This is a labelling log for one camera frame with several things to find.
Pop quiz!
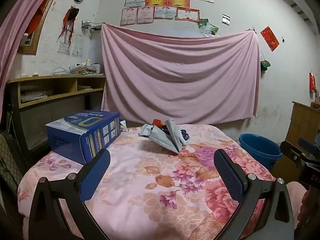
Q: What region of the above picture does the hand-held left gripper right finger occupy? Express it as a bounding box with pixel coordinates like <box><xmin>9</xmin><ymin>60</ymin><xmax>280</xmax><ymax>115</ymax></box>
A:
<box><xmin>213</xmin><ymin>149</ymin><xmax>295</xmax><ymax>240</ymax></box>

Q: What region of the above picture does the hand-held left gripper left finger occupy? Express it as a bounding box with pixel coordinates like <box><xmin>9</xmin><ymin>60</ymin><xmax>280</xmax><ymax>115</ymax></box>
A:
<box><xmin>28</xmin><ymin>149</ymin><xmax>111</xmax><ymax>240</ymax></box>

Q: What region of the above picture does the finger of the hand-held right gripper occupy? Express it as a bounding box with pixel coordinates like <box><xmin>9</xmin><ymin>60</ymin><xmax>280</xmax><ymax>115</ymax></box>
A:
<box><xmin>298</xmin><ymin>137</ymin><xmax>320</xmax><ymax>155</ymax></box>
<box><xmin>279</xmin><ymin>140</ymin><xmax>308</xmax><ymax>178</ymax></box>

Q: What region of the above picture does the blue cardboard box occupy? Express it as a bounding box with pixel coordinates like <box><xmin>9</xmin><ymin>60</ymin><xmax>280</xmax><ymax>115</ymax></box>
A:
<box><xmin>45</xmin><ymin>110</ymin><xmax>121</xmax><ymax>165</ymax></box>

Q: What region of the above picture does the person's right hand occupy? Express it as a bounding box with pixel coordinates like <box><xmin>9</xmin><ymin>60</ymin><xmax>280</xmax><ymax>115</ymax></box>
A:
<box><xmin>300</xmin><ymin>189</ymin><xmax>320</xmax><ymax>230</ymax></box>

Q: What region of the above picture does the wooden cabinet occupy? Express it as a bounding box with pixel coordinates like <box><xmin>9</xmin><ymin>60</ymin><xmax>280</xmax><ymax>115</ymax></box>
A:
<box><xmin>285</xmin><ymin>101</ymin><xmax>320</xmax><ymax>160</ymax></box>

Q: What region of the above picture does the blue plastic basin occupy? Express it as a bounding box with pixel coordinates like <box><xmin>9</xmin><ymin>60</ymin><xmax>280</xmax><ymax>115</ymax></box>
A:
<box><xmin>238</xmin><ymin>133</ymin><xmax>283</xmax><ymax>172</ymax></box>

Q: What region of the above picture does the floral pink blanket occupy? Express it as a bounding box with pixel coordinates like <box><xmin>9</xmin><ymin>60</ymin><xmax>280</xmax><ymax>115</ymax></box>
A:
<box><xmin>17</xmin><ymin>124</ymin><xmax>305</xmax><ymax>240</ymax></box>

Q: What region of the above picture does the black mesh chair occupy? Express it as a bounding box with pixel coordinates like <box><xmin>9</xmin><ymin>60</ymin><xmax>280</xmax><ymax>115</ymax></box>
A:
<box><xmin>0</xmin><ymin>130</ymin><xmax>28</xmax><ymax>200</ymax></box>

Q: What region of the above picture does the wooden shelf desk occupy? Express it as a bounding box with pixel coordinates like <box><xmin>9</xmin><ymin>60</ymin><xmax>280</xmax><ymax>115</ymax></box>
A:
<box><xmin>6</xmin><ymin>75</ymin><xmax>107</xmax><ymax>155</ymax></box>

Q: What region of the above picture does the green cap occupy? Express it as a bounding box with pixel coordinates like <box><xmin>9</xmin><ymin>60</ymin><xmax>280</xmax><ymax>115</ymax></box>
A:
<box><xmin>260</xmin><ymin>59</ymin><xmax>272</xmax><ymax>72</ymax></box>

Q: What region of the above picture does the pile of papers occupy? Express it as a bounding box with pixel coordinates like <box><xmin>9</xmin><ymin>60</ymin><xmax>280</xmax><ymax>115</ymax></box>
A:
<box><xmin>69</xmin><ymin>59</ymin><xmax>104</xmax><ymax>76</ymax></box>

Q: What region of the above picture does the pink hanging sheet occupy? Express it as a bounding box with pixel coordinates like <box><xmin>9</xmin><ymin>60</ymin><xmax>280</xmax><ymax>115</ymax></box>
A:
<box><xmin>101</xmin><ymin>23</ymin><xmax>262</xmax><ymax>125</ymax></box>

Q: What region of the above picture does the white paper sheet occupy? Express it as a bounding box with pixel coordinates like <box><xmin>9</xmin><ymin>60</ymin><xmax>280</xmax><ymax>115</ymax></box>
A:
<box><xmin>72</xmin><ymin>35</ymin><xmax>84</xmax><ymax>57</ymax></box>

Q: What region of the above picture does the green photo print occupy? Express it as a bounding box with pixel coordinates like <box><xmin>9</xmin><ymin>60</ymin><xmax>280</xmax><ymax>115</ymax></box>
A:
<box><xmin>197</xmin><ymin>18</ymin><xmax>209</xmax><ymax>32</ymax></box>
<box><xmin>204</xmin><ymin>22</ymin><xmax>219</xmax><ymax>35</ymax></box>

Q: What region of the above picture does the white plastic object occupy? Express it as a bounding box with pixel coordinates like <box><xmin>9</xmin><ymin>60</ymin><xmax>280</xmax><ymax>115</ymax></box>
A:
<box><xmin>21</xmin><ymin>32</ymin><xmax>33</xmax><ymax>47</ymax></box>

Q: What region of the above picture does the orange cloth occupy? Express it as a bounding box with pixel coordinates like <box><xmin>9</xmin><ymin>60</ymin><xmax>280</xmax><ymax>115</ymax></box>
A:
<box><xmin>25</xmin><ymin>2</ymin><xmax>49</xmax><ymax>37</ymax></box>

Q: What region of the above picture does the pink curtain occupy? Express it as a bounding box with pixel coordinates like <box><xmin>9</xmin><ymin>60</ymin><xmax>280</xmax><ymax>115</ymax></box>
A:
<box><xmin>0</xmin><ymin>0</ymin><xmax>60</xmax><ymax>120</ymax></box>

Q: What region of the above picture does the white wire hanger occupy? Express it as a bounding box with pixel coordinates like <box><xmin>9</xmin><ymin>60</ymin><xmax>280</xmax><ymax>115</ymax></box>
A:
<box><xmin>51</xmin><ymin>66</ymin><xmax>70</xmax><ymax>76</ymax></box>

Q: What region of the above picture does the red wall poster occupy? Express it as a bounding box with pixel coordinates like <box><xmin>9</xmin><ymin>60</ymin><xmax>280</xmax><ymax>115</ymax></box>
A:
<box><xmin>260</xmin><ymin>26</ymin><xmax>280</xmax><ymax>52</ymax></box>

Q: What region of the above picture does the wall calendar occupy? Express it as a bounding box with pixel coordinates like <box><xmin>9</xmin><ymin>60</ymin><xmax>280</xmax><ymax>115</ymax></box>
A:
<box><xmin>57</xmin><ymin>39</ymin><xmax>72</xmax><ymax>55</ymax></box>

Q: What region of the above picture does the wooden window frame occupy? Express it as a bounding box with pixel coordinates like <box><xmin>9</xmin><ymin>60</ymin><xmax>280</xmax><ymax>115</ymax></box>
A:
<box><xmin>16</xmin><ymin>0</ymin><xmax>65</xmax><ymax>55</ymax></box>

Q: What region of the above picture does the wire wall shelf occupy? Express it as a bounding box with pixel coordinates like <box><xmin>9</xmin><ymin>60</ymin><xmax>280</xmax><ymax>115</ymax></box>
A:
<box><xmin>81</xmin><ymin>20</ymin><xmax>105</xmax><ymax>30</ymax></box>

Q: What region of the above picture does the red tassel wall decoration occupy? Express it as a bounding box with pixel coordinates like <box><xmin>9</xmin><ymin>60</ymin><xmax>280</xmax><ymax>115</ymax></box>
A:
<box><xmin>57</xmin><ymin>5</ymin><xmax>80</xmax><ymax>44</ymax></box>

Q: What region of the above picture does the group of wall certificates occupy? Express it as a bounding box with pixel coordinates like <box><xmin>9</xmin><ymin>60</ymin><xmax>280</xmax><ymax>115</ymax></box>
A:
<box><xmin>120</xmin><ymin>0</ymin><xmax>215</xmax><ymax>27</ymax></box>

